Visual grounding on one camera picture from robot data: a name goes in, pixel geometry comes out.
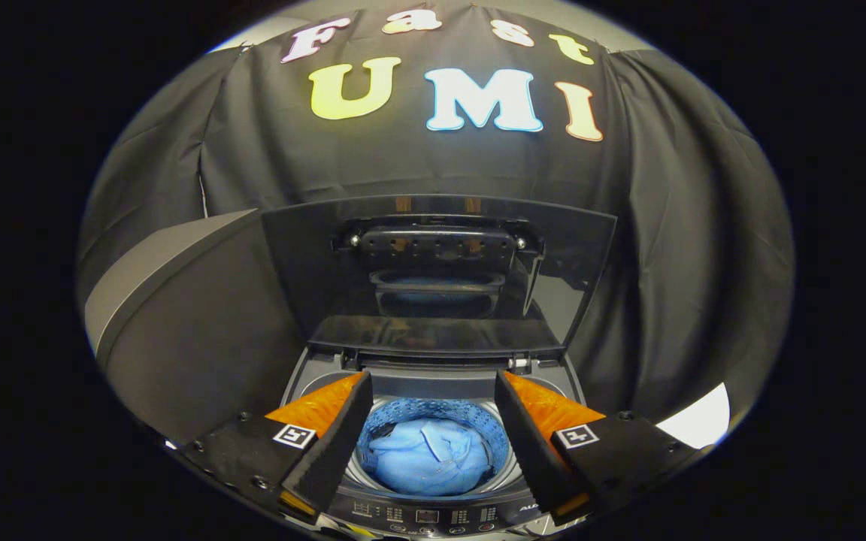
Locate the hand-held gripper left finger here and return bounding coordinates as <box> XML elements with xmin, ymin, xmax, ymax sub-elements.
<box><xmin>180</xmin><ymin>370</ymin><xmax>374</xmax><ymax>526</ymax></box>

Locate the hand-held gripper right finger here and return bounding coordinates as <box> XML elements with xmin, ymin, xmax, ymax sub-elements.
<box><xmin>494</xmin><ymin>370</ymin><xmax>706</xmax><ymax>527</ymax></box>

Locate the light blue polo shirt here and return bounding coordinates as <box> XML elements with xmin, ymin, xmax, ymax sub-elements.
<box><xmin>367</xmin><ymin>418</ymin><xmax>495</xmax><ymax>497</ymax></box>

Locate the dark grey washing machine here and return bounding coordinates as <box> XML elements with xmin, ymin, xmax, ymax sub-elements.
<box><xmin>280</xmin><ymin>349</ymin><xmax>589</xmax><ymax>539</ymax></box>

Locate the dark glass washing machine lid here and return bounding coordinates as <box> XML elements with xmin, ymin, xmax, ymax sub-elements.
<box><xmin>261</xmin><ymin>195</ymin><xmax>619</xmax><ymax>358</ymax></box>

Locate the grey side cabinet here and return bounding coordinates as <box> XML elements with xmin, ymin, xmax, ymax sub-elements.
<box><xmin>84</xmin><ymin>209</ymin><xmax>307</xmax><ymax>446</ymax></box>

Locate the white flat board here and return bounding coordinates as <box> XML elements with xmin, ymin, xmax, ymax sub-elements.
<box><xmin>655</xmin><ymin>382</ymin><xmax>731</xmax><ymax>450</ymax></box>

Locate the black backdrop cloth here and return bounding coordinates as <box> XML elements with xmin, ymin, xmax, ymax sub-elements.
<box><xmin>76</xmin><ymin>6</ymin><xmax>796</xmax><ymax>425</ymax></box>

